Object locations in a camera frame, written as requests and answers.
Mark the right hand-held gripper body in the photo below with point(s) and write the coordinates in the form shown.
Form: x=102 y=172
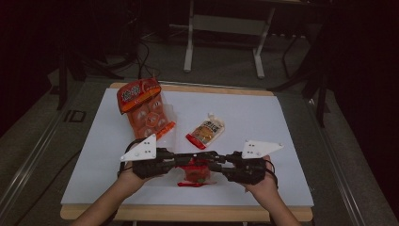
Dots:
x=260 y=149

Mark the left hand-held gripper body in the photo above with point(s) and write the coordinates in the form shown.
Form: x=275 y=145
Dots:
x=141 y=150

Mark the black and red snack packet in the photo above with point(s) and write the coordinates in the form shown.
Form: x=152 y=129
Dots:
x=197 y=174

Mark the large orange snack packet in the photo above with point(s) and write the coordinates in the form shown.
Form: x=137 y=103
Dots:
x=138 y=94

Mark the person's left hand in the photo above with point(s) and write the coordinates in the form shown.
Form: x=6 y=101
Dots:
x=131 y=183

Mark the person's right hand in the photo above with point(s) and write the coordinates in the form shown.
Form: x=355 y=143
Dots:
x=265 y=188

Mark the beige snack pouch red end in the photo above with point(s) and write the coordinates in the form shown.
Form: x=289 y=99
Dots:
x=207 y=132

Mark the white table mat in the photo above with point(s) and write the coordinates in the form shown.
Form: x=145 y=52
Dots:
x=251 y=119

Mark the wooden table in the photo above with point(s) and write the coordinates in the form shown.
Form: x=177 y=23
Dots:
x=188 y=213

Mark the black metal stand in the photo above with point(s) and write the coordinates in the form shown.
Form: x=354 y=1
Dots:
x=321 y=94
x=62 y=81

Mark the metal floor rail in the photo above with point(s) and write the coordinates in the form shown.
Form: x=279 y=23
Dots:
x=28 y=163
x=338 y=169

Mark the white metal table frame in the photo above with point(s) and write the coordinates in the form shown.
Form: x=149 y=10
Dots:
x=226 y=25

